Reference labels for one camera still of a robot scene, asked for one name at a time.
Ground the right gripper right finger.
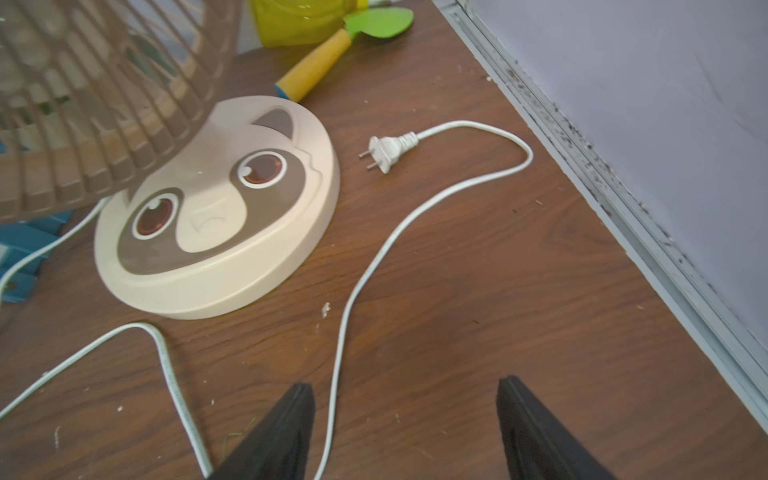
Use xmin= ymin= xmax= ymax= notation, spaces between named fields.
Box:
xmin=496 ymin=376 xmax=614 ymax=479

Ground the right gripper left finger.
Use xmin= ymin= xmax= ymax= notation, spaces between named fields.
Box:
xmin=210 ymin=383 xmax=315 ymax=480

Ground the white beige fan cable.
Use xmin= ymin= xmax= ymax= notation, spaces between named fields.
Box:
xmin=0 ymin=119 xmax=535 ymax=480

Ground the beige raccoon desk fan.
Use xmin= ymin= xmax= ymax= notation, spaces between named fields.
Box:
xmin=1 ymin=1 xmax=340 ymax=320

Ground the yellow green cup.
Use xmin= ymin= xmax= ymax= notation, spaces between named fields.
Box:
xmin=248 ymin=0 xmax=372 ymax=48

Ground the green yellow toy shovel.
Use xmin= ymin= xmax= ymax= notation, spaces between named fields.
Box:
xmin=275 ymin=7 xmax=414 ymax=103

